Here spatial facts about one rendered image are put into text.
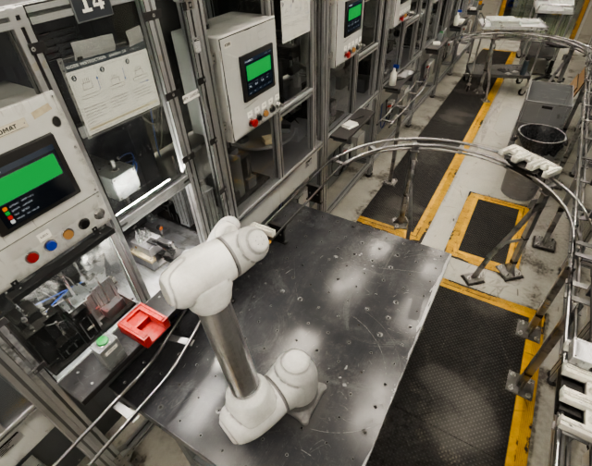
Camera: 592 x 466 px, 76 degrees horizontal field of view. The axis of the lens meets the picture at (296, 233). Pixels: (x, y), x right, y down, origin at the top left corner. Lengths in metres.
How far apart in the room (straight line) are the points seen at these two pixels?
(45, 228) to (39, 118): 0.33
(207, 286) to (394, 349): 1.04
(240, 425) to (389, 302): 0.95
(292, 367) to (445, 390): 1.32
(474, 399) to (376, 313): 0.91
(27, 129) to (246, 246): 0.67
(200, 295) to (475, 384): 1.96
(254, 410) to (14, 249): 0.87
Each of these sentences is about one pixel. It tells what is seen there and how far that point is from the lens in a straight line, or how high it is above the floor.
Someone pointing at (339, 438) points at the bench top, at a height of 0.68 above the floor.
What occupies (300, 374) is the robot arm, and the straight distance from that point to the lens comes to 1.43.
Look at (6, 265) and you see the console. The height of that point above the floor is 1.44.
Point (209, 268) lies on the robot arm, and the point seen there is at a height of 1.48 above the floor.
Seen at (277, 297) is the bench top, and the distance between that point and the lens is 1.97.
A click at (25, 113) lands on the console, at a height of 1.80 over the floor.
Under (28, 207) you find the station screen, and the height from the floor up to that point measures 1.58.
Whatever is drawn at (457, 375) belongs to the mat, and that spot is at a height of 0.01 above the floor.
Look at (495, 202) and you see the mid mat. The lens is 4.02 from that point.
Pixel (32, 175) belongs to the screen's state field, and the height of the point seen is 1.65.
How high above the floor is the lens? 2.20
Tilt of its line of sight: 41 degrees down
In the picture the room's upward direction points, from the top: 3 degrees counter-clockwise
